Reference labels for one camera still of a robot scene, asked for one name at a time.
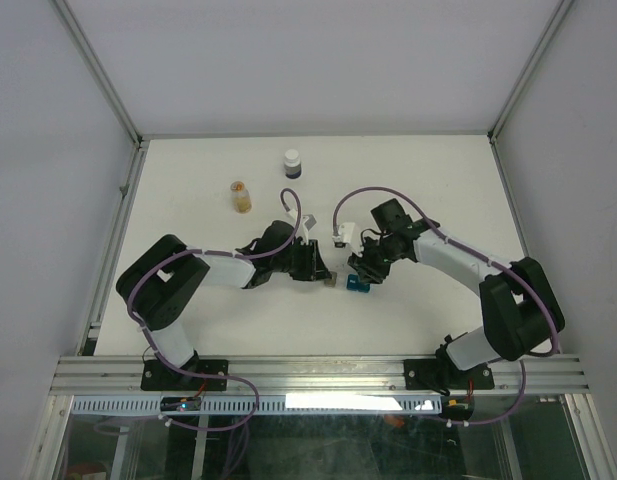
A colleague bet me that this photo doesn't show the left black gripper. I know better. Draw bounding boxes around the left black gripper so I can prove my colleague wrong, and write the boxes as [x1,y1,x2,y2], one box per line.
[272,240,332,282]

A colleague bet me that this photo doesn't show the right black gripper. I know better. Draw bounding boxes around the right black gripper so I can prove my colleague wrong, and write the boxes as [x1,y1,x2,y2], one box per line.
[347,234,397,284]

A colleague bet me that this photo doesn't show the teal pill box compartments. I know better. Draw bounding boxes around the teal pill box compartments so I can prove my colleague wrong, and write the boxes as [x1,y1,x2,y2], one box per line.
[346,274,371,293]

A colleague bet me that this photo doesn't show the tan pill box compartment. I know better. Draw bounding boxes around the tan pill box compartment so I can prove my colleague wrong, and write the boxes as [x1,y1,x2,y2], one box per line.
[324,272,337,288]

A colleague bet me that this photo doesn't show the amber pill bottle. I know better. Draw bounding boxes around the amber pill bottle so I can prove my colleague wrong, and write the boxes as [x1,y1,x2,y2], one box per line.
[230,181,252,214]

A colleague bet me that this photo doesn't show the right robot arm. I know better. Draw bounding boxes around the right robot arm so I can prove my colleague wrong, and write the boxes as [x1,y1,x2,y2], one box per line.
[333,199,565,395]

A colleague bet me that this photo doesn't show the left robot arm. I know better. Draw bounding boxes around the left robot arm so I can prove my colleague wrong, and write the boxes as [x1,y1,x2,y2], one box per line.
[116,220,334,393]

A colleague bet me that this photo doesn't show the white cap dark bottle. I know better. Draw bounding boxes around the white cap dark bottle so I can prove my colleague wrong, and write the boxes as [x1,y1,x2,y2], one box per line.
[283,149,302,180]

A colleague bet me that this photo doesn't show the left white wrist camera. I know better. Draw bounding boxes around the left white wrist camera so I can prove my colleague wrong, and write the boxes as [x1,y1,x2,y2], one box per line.
[286,209,316,245]

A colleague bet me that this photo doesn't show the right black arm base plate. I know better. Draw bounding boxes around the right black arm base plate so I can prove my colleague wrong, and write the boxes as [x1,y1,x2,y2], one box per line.
[403,358,495,395]

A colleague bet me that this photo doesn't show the grey slotted cable duct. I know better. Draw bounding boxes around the grey slotted cable duct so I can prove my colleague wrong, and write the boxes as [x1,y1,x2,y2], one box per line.
[72,393,442,417]

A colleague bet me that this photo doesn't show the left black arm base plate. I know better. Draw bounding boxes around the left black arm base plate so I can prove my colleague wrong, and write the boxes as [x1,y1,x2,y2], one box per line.
[139,357,230,392]

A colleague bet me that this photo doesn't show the right aluminium frame post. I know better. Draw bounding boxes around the right aluminium frame post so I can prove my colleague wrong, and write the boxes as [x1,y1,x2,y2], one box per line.
[487,0,576,143]

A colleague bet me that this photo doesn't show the aluminium frame post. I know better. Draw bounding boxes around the aluminium frame post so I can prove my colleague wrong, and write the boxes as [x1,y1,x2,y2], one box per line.
[49,0,143,146]
[487,0,576,143]

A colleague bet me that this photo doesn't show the aluminium front rail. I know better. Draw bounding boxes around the aluminium front rail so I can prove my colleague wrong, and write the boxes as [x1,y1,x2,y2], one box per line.
[50,355,589,396]

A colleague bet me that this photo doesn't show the left aluminium frame post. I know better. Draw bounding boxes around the left aluminium frame post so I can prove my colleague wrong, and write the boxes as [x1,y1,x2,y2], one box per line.
[49,0,143,146]

